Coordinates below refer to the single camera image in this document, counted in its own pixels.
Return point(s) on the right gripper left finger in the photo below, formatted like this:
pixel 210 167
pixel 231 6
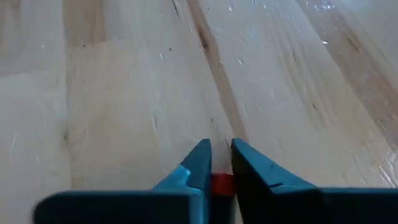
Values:
pixel 186 199

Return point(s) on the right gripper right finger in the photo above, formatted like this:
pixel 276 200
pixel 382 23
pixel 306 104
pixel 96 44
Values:
pixel 280 202

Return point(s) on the black screwdriver red cap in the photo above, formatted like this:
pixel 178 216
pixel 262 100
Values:
pixel 222 185

